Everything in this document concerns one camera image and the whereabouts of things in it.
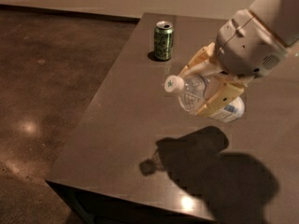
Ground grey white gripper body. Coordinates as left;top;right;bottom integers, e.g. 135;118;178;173
216;9;288;77

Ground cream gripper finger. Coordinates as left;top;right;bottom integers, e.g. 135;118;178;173
179;42;233;78
195;74;249;117

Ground clear blue-label plastic bottle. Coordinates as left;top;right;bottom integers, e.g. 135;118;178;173
164;75;245;122

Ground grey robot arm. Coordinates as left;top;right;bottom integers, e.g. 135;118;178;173
180;0;299;117

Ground green soda can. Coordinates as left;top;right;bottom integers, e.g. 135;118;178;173
154;21;174;61

